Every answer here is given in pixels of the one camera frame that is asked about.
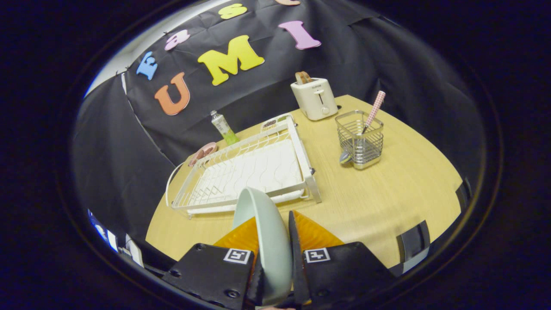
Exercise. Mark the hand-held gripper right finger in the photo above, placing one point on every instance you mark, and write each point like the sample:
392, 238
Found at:
296, 275

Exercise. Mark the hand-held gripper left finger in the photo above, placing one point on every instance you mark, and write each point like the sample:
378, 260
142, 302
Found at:
211, 271

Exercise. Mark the pale green plate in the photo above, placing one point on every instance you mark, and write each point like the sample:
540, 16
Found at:
271, 241

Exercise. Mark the pink plate with food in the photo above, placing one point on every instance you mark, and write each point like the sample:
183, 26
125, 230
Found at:
206, 150

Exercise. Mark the green liquid bottle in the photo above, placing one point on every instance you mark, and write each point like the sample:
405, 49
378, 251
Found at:
224, 129

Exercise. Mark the white tray with food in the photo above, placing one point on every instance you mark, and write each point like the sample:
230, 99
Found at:
271, 124

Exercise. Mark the white toaster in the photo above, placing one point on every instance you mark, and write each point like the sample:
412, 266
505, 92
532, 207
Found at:
316, 101

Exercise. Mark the brown toast slice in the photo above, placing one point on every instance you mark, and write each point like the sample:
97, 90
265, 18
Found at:
303, 77

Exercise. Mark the black backdrop cloth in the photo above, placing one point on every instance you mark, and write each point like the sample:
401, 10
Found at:
387, 64

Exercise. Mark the black table edge bracket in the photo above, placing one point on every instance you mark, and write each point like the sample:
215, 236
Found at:
465, 193
413, 245

